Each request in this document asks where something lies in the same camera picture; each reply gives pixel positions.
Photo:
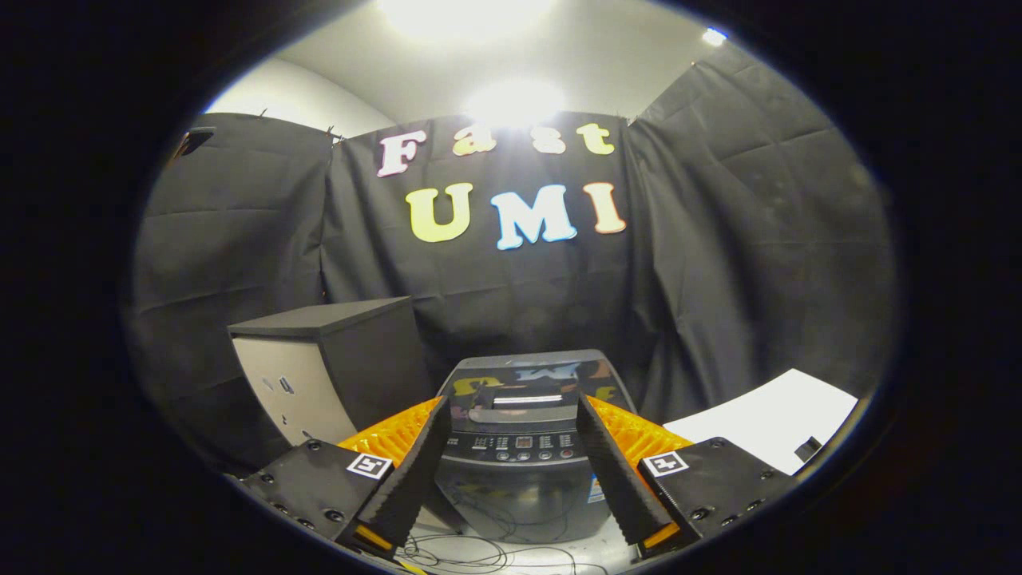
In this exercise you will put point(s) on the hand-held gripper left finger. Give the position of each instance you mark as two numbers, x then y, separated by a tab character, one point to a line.
411	471

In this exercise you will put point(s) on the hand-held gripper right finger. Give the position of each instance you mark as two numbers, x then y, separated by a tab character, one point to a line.
615	471

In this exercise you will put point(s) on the dark grey washing machine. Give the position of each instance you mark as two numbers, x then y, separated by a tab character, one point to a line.
519	499

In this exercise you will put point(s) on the dark washing machine lid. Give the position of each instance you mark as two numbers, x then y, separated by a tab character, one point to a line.
527	375

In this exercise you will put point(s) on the dark grey cabinet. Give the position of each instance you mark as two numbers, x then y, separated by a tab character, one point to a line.
375	359

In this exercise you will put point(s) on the white flat panel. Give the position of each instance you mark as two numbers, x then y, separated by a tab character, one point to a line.
766	415

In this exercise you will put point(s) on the small black object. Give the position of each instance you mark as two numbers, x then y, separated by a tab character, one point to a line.
808	449

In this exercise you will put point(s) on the round ceiling light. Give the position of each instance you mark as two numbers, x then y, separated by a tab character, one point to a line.
515	102

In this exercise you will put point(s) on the dark mounted device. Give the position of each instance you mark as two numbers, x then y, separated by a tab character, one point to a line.
193	140

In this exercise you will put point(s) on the small ceiling light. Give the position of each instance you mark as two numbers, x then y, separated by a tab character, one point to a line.
715	37

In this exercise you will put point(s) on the large ceiling light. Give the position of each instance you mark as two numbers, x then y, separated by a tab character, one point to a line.
467	16

